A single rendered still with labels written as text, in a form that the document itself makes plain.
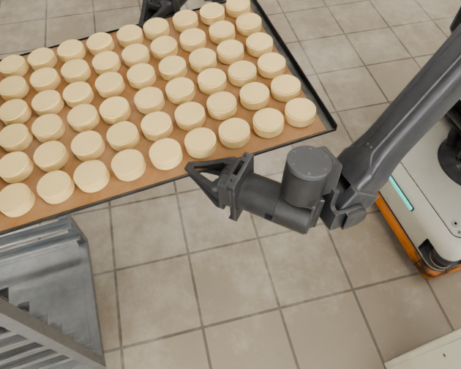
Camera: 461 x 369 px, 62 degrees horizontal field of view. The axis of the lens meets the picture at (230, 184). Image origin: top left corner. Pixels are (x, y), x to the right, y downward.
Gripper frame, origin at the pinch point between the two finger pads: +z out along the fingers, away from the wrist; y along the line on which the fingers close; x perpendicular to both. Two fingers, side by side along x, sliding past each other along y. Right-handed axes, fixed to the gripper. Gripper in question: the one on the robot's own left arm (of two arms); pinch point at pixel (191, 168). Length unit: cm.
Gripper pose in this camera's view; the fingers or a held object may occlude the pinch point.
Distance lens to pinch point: 59.5
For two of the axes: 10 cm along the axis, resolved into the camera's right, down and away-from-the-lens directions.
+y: 0.4, 5.3, 8.5
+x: 4.5, -7.7, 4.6
